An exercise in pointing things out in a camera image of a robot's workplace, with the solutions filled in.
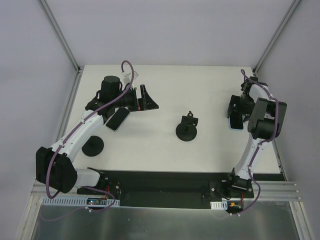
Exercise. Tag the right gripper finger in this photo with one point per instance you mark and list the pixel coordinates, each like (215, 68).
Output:
(246, 118)
(234, 106)

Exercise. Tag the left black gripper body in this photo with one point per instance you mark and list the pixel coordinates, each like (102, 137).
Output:
(136, 99)

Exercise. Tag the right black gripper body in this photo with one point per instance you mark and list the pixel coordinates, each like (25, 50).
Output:
(233, 107)

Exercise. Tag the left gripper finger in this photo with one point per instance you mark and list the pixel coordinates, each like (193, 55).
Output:
(142, 104)
(151, 104)

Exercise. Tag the black phone stand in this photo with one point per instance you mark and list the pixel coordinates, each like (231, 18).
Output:
(186, 130)
(93, 146)

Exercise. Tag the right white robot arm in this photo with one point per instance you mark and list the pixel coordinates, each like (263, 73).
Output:
(264, 115)

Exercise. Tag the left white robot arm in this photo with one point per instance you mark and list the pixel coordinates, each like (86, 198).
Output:
(110, 107)

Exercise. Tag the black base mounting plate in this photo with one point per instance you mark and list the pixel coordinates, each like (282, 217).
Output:
(180, 190)

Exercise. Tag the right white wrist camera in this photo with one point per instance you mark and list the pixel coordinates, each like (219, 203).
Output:
(248, 82)

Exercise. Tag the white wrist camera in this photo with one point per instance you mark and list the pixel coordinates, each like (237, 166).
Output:
(127, 76)
(248, 82)

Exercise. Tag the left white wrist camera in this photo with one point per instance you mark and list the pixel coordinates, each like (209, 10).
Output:
(127, 76)

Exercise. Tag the right white cable duct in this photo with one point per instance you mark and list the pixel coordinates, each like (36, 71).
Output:
(221, 205)

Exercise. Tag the white cable duct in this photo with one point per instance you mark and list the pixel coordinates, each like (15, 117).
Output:
(69, 201)
(221, 205)

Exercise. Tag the left aluminium frame post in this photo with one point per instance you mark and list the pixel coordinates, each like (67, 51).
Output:
(59, 34)

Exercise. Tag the aluminium frame post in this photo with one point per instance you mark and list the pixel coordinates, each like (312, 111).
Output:
(293, 7)
(59, 34)

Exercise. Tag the right aluminium frame post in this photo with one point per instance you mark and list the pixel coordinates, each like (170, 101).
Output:
(293, 7)

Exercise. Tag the left white cable duct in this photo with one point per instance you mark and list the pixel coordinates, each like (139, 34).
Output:
(69, 201)

